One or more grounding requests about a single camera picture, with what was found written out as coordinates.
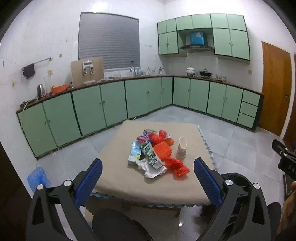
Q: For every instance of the small ceramic jar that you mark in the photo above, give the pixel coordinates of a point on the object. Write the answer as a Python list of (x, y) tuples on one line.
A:
[(223, 78), (214, 77)]

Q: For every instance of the white paper cup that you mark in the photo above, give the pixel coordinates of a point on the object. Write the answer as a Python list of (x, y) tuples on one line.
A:
[(181, 148)]

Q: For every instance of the black round stool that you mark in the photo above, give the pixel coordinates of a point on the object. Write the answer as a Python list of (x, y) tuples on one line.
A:
[(115, 227), (275, 220)]

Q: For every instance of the person's right hand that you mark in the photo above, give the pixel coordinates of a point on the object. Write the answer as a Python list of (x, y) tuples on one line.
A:
[(290, 213)]

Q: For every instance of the silver green wrapper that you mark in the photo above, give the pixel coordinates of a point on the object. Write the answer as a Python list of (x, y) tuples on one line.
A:
[(150, 130)]

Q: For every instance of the grey window blind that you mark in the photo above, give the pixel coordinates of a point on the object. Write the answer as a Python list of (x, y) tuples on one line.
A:
[(108, 39)]

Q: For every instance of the green white milk carton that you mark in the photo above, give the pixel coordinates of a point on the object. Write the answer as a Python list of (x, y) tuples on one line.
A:
[(151, 156)]

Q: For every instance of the metal towel rail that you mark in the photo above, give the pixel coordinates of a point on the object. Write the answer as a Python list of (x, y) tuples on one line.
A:
[(41, 61)]

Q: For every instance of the red plastic bag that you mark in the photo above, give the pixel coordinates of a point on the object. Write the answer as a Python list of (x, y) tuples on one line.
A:
[(177, 165), (155, 138)]

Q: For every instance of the black range hood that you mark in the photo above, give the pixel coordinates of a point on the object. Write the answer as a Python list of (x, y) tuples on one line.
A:
[(196, 47)]

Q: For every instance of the orange plastic basket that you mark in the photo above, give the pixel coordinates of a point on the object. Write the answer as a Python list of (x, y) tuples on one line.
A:
[(59, 90)]

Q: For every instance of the small wall hook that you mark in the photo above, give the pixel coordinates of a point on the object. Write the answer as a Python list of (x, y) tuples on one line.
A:
[(14, 83)]

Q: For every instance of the metal faucet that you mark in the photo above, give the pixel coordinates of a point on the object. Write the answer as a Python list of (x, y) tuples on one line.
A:
[(134, 71)]

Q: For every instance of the blue snack packet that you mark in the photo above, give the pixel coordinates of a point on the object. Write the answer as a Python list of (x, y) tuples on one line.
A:
[(143, 136)]

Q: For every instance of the utensil holder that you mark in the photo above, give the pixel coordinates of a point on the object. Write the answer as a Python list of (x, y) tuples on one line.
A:
[(154, 72)]

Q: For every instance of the white dish cloth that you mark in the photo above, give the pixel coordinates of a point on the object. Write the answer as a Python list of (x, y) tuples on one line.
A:
[(101, 80)]

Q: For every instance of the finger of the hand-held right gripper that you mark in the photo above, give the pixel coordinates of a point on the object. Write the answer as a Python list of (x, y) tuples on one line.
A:
[(281, 147)]

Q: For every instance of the clear plastic jug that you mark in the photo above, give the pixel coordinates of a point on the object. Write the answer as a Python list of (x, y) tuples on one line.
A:
[(47, 83)]

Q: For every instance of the white tissue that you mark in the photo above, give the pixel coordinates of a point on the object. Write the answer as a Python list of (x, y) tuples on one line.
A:
[(152, 172)]

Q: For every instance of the brown wooden door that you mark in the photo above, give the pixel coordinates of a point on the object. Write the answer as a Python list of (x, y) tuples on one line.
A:
[(274, 88)]

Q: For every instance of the orange mesh bag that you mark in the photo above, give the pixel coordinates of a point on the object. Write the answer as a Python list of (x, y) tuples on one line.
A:
[(163, 150)]

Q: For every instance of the green base cabinets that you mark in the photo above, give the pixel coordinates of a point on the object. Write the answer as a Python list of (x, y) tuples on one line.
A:
[(90, 109)]

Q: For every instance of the blue soap bottle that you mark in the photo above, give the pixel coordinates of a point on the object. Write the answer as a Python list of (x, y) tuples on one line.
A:
[(139, 72)]

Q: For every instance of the white cooking pot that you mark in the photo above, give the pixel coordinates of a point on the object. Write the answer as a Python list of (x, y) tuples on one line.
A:
[(191, 70)]

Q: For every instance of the dark cloth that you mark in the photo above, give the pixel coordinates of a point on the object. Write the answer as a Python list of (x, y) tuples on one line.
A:
[(29, 70)]

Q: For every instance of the black wok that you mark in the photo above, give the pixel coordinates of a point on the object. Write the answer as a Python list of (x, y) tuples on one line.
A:
[(205, 73)]

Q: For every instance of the blue green milk carton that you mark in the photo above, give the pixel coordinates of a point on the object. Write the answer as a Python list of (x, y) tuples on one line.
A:
[(135, 153)]

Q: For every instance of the brown cardboard box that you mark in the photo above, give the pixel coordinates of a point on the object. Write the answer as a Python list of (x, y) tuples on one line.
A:
[(76, 74)]

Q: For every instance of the steel electric kettle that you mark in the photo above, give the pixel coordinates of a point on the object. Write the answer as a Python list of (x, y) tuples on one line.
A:
[(40, 90)]

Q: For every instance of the green wall cabinets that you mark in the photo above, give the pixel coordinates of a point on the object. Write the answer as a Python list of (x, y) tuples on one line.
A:
[(222, 41)]

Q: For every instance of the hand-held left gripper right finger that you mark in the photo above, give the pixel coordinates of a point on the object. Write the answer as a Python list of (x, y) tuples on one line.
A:
[(207, 183)]

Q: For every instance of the black trash bin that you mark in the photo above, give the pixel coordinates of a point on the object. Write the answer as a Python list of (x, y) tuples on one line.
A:
[(240, 177)]

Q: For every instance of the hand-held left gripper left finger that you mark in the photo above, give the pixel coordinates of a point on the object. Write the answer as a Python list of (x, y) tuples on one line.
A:
[(89, 183)]

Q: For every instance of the blue plastic bag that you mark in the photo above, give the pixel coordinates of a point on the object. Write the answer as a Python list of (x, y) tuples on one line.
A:
[(37, 178)]

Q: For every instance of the clear plastic container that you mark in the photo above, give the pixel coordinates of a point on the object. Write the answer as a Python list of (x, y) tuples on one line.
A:
[(117, 76)]

